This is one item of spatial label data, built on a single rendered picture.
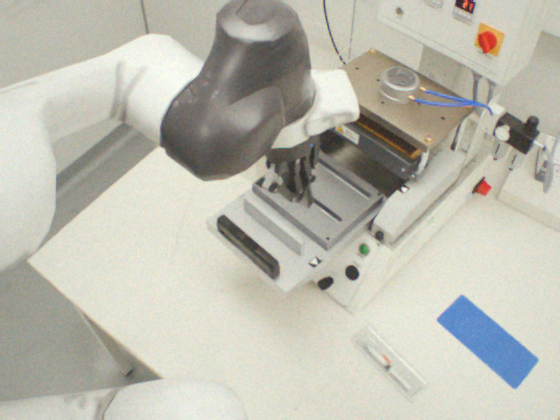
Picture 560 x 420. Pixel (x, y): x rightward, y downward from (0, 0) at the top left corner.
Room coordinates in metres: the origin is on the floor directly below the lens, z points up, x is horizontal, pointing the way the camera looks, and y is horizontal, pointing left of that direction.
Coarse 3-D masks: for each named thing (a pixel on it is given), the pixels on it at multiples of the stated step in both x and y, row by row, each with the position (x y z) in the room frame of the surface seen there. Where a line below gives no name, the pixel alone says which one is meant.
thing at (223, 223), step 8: (224, 216) 0.57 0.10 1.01; (216, 224) 0.57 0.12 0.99; (224, 224) 0.56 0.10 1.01; (232, 224) 0.56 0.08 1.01; (232, 232) 0.54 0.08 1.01; (240, 232) 0.54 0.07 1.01; (240, 240) 0.52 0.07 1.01; (248, 240) 0.52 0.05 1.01; (248, 248) 0.51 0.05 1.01; (256, 248) 0.50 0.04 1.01; (256, 256) 0.49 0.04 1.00; (264, 256) 0.49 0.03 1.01; (272, 256) 0.49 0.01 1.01; (264, 264) 0.48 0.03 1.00; (272, 264) 0.47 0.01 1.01; (272, 272) 0.47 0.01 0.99; (280, 272) 0.48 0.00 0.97
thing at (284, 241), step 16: (224, 208) 0.63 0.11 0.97; (240, 208) 0.63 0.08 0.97; (256, 208) 0.60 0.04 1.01; (272, 208) 0.62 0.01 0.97; (208, 224) 0.59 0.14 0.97; (240, 224) 0.59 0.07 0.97; (256, 224) 0.59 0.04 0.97; (272, 224) 0.56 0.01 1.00; (288, 224) 0.59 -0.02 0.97; (368, 224) 0.60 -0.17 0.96; (224, 240) 0.56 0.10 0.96; (256, 240) 0.55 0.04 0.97; (272, 240) 0.55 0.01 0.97; (288, 240) 0.54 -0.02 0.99; (304, 240) 0.55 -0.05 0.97; (352, 240) 0.56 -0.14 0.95; (240, 256) 0.52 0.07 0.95; (288, 256) 0.51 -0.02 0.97; (304, 256) 0.51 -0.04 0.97; (320, 256) 0.51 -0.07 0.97; (336, 256) 0.53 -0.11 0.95; (256, 272) 0.49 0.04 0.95; (288, 272) 0.48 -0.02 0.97; (304, 272) 0.48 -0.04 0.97; (288, 288) 0.45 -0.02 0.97
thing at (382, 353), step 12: (360, 336) 0.44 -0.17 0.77; (372, 336) 0.44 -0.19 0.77; (372, 348) 0.42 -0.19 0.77; (384, 348) 0.42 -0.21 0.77; (372, 360) 0.39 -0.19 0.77; (384, 360) 0.39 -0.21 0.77; (396, 360) 0.39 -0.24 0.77; (384, 372) 0.36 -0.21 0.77; (396, 372) 0.36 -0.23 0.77; (408, 372) 0.36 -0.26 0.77; (396, 384) 0.34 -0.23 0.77; (408, 384) 0.33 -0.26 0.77; (420, 384) 0.33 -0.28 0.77; (408, 396) 0.31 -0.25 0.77
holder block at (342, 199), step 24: (312, 168) 0.72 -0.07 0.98; (336, 168) 0.71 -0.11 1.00; (264, 192) 0.64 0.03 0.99; (312, 192) 0.64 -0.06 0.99; (336, 192) 0.64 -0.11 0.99; (360, 192) 0.66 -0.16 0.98; (288, 216) 0.60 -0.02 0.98; (312, 216) 0.60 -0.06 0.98; (336, 216) 0.59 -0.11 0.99; (360, 216) 0.59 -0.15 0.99; (336, 240) 0.54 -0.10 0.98
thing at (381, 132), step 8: (360, 120) 0.78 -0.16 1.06; (368, 120) 0.78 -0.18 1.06; (368, 128) 0.76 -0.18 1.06; (376, 128) 0.76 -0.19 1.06; (384, 128) 0.76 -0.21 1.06; (376, 136) 0.74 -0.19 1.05; (384, 136) 0.74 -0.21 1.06; (392, 136) 0.74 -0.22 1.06; (392, 144) 0.71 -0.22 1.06; (400, 144) 0.71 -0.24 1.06; (408, 144) 0.71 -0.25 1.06; (408, 152) 0.69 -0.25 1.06; (416, 152) 0.70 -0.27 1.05; (416, 160) 0.71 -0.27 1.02
